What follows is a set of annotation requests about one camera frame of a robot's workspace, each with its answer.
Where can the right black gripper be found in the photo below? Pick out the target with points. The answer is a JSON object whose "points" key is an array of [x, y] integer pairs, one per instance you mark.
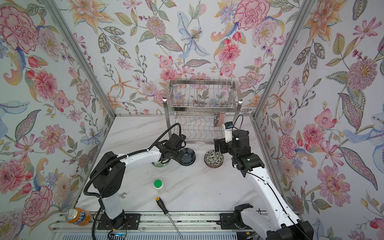
{"points": [[223, 144]]}

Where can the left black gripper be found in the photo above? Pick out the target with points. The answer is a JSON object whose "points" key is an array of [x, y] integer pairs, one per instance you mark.
{"points": [[181, 154]]}

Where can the olive leaf pattern bowl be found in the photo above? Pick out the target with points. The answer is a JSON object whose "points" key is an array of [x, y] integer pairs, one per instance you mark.
{"points": [[213, 159]]}

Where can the dark blue patterned bowl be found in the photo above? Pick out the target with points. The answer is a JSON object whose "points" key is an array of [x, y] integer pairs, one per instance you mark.
{"points": [[188, 157]]}

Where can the pink leaf pattern bowl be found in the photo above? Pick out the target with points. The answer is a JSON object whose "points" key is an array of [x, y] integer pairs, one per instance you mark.
{"points": [[218, 119]]}

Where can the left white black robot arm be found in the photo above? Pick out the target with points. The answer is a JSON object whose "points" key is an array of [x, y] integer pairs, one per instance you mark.
{"points": [[107, 177]]}

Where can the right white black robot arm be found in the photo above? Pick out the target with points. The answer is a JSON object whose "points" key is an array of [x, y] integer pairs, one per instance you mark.
{"points": [[281, 223]]}

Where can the stainless steel dish rack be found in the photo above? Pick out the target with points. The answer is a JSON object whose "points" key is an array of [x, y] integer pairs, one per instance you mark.
{"points": [[193, 103]]}

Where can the green leaf bowl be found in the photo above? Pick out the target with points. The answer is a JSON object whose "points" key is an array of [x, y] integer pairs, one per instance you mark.
{"points": [[159, 164]]}

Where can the green cap white bottle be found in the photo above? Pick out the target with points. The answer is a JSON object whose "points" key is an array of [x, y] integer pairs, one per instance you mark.
{"points": [[159, 186]]}

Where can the black yellow screwdriver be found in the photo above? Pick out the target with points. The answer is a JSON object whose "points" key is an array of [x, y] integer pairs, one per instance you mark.
{"points": [[162, 206]]}

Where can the silver wrench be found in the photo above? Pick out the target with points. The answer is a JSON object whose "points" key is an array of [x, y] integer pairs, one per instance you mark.
{"points": [[123, 195]]}

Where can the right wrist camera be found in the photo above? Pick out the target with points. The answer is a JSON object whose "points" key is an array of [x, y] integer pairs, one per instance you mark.
{"points": [[228, 126]]}

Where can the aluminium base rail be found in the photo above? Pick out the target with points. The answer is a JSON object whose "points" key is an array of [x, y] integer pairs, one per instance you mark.
{"points": [[157, 222]]}

